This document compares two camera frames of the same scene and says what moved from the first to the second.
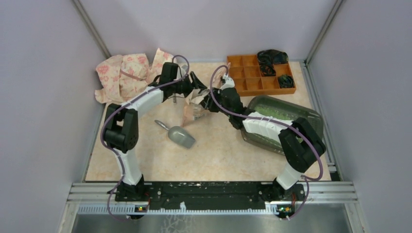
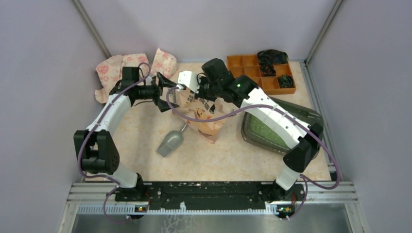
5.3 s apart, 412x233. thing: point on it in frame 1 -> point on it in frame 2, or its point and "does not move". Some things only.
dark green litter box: (281, 108) does not move
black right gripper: (208, 103) -> (200, 80)
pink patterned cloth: (123, 76) does not move
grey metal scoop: (179, 136) -> (171, 141)
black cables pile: (267, 58) does not move
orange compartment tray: (245, 71) does not move
